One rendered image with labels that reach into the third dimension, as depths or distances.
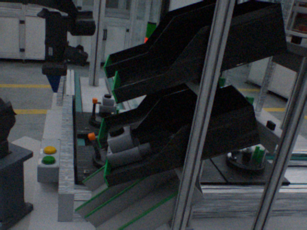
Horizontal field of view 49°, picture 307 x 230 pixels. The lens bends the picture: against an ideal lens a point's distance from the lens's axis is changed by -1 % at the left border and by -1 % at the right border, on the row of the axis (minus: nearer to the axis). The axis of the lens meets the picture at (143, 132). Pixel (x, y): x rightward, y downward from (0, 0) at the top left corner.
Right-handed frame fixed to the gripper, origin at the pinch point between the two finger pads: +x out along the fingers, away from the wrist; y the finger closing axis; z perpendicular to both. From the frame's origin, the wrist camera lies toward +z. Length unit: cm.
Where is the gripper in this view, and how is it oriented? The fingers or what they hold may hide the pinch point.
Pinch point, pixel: (55, 80)
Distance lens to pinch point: 98.6
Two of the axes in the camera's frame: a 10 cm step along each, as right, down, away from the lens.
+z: 9.7, 0.2, 2.2
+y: -1.9, -4.2, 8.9
